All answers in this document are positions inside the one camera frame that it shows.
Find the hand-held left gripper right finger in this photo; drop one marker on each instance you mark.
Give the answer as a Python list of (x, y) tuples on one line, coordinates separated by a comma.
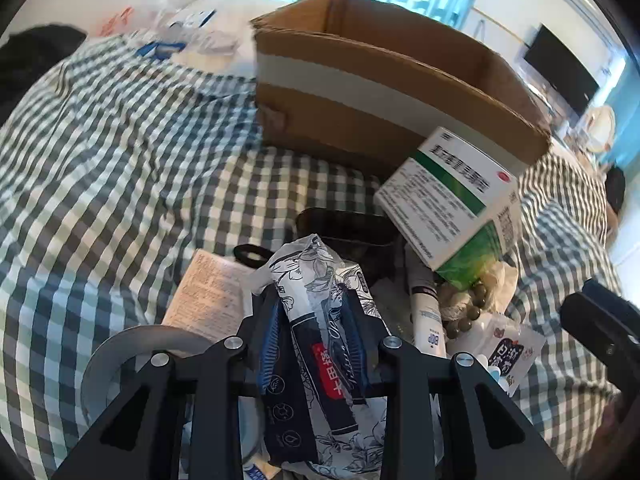
[(357, 340)]

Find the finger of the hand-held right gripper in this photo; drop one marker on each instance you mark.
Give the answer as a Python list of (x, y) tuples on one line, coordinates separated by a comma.
[(605, 292), (605, 340)]

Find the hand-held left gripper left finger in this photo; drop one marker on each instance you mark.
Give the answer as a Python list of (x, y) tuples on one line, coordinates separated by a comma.
[(270, 340)]

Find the floral print tissue packet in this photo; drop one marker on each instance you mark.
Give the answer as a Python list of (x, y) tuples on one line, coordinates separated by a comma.
[(320, 320)]

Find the white tube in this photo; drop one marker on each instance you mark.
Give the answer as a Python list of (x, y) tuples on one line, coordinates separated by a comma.
[(425, 320)]

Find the black case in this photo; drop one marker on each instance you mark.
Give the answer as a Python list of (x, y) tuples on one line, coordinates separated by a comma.
[(345, 225)]

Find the green and white medicine box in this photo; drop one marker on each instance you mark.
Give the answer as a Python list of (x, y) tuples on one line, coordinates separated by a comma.
[(440, 195)]

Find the brown cardboard box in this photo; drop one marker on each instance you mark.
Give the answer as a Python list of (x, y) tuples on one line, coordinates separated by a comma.
[(350, 110)]

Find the printed paper leaflet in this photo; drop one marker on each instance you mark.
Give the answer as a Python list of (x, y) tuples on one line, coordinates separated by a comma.
[(210, 290)]

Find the white cat print packet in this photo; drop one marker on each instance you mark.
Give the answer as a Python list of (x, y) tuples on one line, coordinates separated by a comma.
[(510, 350)]

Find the black bag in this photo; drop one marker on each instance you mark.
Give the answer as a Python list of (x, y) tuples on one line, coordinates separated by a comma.
[(615, 187)]

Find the narrow teal curtain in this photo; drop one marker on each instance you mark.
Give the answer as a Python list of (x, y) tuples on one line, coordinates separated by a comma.
[(622, 125)]

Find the blue cloth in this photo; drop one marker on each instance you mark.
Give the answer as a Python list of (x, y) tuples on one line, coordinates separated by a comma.
[(160, 50)]

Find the white and blue packet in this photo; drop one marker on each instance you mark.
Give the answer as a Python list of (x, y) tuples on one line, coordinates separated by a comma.
[(192, 17)]

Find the orange print plastic bag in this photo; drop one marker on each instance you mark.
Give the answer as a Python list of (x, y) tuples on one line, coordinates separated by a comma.
[(117, 22)]

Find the black cloth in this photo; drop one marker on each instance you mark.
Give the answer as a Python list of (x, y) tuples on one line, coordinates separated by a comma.
[(35, 55)]

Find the oval white frame mirror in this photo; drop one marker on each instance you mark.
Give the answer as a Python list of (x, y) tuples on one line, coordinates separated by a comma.
[(600, 125)]

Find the black wall television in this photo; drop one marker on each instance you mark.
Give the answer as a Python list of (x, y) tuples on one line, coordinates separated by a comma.
[(560, 67)]

